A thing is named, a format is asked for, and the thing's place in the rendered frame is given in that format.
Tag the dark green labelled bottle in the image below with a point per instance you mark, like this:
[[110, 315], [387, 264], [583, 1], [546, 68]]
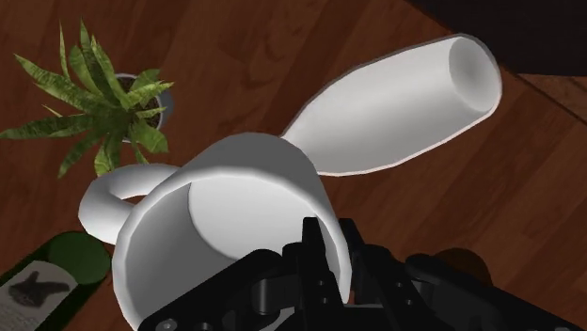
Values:
[[78, 259]]

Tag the white mug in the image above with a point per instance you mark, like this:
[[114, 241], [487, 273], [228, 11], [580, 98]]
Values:
[[238, 183]]

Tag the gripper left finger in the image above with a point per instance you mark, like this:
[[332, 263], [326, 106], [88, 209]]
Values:
[[275, 293]]

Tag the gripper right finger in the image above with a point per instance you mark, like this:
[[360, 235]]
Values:
[[412, 293]]

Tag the white vase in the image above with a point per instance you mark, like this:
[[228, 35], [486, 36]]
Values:
[[390, 119]]

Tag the green potted plant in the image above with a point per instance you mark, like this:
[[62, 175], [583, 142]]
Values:
[[107, 107]]

